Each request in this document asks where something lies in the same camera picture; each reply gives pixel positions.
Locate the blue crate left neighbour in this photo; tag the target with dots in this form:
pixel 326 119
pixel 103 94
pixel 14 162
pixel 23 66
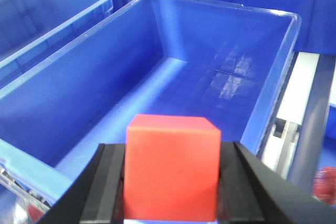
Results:
pixel 32 30

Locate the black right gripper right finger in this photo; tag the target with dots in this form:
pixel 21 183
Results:
pixel 249 192

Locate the red cube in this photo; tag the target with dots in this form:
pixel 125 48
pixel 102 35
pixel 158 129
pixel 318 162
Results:
pixel 171 168

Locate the red object lower right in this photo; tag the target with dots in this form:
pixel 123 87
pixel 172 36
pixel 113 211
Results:
pixel 324 185

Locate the white shelf post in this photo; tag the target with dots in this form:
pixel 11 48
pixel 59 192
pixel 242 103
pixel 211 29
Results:
pixel 280 146

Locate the large blue crate centre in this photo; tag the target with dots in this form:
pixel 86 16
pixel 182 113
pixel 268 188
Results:
pixel 223 61

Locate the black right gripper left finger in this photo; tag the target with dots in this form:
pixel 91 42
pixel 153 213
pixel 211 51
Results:
pixel 96 196

